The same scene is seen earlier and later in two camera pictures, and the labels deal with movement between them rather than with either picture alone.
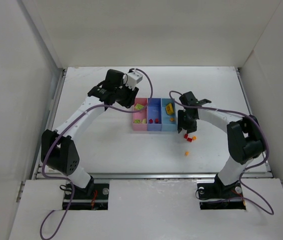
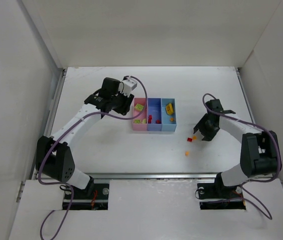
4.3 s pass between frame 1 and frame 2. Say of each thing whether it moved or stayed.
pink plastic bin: stayed
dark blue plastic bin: stayed
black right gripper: moved
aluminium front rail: stayed
